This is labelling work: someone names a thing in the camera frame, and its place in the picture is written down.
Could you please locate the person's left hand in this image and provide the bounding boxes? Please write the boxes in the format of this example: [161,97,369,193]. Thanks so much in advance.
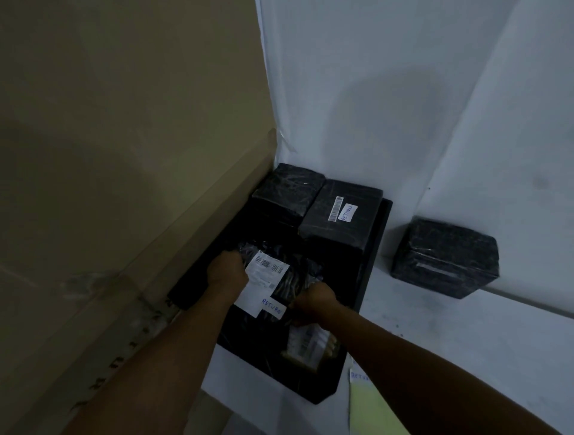
[207,250,250,292]

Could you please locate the yellow paper sign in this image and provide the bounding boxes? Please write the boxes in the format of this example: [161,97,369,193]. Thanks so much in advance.
[348,368,420,435]

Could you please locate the small black wrapped box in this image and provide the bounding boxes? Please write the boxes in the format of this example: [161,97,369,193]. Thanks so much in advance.
[250,163,326,229]

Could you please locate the black box with barcode label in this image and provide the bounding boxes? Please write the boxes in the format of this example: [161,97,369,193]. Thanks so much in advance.
[298,179,384,261]

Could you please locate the person's left forearm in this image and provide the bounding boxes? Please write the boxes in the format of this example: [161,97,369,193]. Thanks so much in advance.
[59,281,243,435]

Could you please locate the person's right hand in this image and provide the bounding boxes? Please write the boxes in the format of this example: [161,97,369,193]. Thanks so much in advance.
[292,283,340,326]

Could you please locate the large brown cardboard box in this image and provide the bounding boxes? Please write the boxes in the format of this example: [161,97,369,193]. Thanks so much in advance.
[0,0,280,435]

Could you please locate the large black wrapped box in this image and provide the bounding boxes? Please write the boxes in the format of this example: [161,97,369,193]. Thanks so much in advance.
[390,216,500,300]

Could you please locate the person's right forearm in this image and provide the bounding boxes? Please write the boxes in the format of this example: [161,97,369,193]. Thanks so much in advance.
[309,309,562,435]

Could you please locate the brown parcel with barcode label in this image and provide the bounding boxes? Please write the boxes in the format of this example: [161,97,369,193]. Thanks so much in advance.
[281,324,338,373]

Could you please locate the black plastic parcel white label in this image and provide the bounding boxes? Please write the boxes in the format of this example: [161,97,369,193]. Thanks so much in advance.
[233,242,324,324]

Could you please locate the black plastic bin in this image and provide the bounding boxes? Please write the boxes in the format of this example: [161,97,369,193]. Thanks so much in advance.
[168,198,393,405]

